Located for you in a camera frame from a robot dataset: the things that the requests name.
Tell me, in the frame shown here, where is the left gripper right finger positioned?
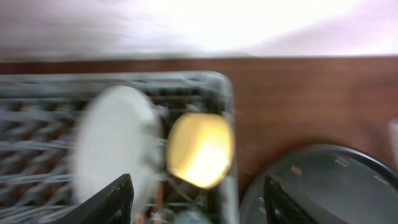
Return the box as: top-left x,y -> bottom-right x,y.
263,175 -> 317,224

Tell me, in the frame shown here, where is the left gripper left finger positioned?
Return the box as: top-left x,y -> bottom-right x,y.
54,174 -> 134,224

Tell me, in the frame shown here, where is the grey plate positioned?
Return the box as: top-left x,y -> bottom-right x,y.
70,86 -> 164,218

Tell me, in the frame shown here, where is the yellow bowl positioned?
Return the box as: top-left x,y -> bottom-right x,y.
165,113 -> 234,189

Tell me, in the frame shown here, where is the wooden chopstick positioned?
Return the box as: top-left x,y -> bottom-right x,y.
153,181 -> 165,224

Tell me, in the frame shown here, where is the light blue cup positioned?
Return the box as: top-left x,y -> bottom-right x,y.
172,210 -> 212,224

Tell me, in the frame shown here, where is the grey dishwasher rack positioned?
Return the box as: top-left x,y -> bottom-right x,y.
1,71 -> 234,223

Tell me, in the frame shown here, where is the round black tray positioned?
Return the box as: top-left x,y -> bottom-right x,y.
240,144 -> 397,224

